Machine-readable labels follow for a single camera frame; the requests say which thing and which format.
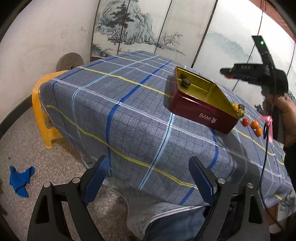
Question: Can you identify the brown water chestnut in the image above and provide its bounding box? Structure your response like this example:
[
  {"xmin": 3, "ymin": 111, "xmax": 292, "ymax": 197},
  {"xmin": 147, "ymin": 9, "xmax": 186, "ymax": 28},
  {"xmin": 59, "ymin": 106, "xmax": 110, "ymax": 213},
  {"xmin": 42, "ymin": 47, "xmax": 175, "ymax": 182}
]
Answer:
[
  {"xmin": 238, "ymin": 104, "xmax": 245, "ymax": 110},
  {"xmin": 181, "ymin": 79, "xmax": 191, "ymax": 88}
]

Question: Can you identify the green tomato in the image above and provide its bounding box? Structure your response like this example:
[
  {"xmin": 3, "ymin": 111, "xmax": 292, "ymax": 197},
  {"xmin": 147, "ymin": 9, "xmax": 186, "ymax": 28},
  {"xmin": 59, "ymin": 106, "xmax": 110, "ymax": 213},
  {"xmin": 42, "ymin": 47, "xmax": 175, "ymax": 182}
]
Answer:
[{"xmin": 237, "ymin": 109, "xmax": 244, "ymax": 118}]

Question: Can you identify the person's right hand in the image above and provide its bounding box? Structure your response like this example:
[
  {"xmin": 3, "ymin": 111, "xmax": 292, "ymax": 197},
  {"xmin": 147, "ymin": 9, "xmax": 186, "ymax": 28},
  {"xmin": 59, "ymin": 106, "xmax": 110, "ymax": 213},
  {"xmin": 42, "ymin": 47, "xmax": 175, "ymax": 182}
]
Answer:
[{"xmin": 261, "ymin": 88, "xmax": 295, "ymax": 147}]

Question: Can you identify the pink ribbon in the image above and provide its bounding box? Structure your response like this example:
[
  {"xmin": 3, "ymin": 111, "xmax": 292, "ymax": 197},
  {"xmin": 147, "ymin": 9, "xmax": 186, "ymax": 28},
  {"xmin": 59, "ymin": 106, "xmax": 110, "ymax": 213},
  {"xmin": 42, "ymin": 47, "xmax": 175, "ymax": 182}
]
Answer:
[{"xmin": 258, "ymin": 115, "xmax": 273, "ymax": 143}]

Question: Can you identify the red cherry tomato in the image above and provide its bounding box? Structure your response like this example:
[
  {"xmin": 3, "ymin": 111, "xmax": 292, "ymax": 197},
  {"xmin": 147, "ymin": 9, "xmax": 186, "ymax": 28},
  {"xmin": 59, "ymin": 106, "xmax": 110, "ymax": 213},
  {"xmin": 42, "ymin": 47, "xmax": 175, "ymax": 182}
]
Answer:
[{"xmin": 241, "ymin": 118, "xmax": 250, "ymax": 126}]

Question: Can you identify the blue cloth rag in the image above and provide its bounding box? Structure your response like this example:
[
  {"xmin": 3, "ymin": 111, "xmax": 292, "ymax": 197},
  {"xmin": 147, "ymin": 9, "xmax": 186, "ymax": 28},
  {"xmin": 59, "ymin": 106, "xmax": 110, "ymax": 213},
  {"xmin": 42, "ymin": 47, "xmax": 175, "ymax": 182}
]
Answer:
[{"xmin": 10, "ymin": 166, "xmax": 35, "ymax": 198}]

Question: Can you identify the red gold tin box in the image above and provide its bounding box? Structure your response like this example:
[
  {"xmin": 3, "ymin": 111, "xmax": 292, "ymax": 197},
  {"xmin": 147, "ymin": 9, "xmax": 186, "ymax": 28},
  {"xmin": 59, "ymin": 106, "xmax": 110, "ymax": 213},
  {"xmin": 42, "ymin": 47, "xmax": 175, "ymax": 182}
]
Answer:
[{"xmin": 166, "ymin": 66, "xmax": 239, "ymax": 134}]

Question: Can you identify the painted folding screen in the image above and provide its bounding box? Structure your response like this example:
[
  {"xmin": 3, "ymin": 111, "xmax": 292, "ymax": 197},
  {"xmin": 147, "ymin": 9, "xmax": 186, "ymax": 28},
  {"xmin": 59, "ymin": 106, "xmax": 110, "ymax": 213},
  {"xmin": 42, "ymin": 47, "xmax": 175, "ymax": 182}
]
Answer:
[{"xmin": 91, "ymin": 0, "xmax": 295, "ymax": 106}]

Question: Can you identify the orange plastic stool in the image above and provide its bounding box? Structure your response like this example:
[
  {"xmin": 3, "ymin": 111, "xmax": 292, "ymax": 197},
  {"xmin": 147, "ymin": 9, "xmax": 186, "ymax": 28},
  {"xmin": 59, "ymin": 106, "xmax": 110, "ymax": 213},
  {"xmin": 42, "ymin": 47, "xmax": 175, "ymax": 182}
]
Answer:
[{"xmin": 32, "ymin": 70, "xmax": 67, "ymax": 150}]

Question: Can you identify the blue plaid tablecloth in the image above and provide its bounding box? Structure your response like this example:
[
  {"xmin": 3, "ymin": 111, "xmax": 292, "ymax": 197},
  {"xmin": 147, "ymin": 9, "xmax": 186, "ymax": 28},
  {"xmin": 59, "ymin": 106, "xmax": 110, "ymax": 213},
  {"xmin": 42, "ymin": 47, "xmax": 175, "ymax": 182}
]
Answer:
[{"xmin": 39, "ymin": 51, "xmax": 292, "ymax": 206}]

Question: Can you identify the round stone millstone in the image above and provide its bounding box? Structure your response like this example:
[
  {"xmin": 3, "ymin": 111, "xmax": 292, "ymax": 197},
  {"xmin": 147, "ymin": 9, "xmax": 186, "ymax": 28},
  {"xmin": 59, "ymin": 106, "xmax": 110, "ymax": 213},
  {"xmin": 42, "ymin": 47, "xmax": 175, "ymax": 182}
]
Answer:
[{"xmin": 56, "ymin": 52, "xmax": 84, "ymax": 72}]

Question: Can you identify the black cable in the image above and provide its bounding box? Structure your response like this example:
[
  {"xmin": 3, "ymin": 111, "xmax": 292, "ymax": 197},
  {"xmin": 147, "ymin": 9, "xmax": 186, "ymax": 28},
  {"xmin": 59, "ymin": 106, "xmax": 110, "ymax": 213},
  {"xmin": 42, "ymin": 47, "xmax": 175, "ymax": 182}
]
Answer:
[{"xmin": 258, "ymin": 53, "xmax": 285, "ymax": 230}]

